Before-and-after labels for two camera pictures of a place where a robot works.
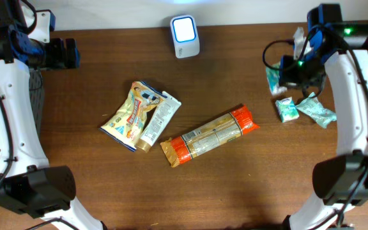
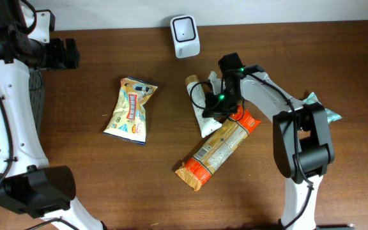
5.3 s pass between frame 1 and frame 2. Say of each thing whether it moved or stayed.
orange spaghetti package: moved
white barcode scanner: stayed
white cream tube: moved
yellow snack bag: moved
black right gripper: moved
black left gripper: stayed
